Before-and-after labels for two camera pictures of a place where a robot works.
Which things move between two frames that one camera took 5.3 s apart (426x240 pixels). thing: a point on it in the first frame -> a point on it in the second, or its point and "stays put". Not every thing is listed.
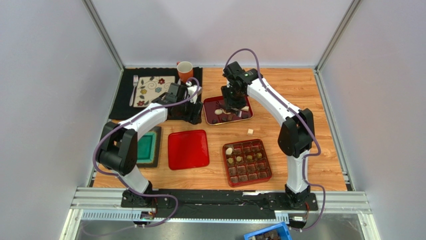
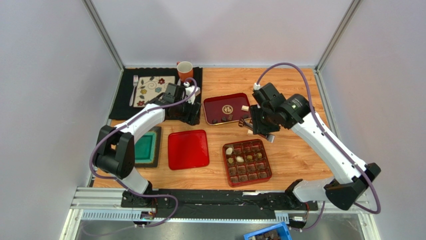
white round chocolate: [229, 151] stays put
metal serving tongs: [238, 111] -> [270, 137]
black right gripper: [232, 103] -> [259, 121]
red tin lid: [188, 149] stays put
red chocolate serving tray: [215, 115] stays put
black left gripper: [193, 118] stays put
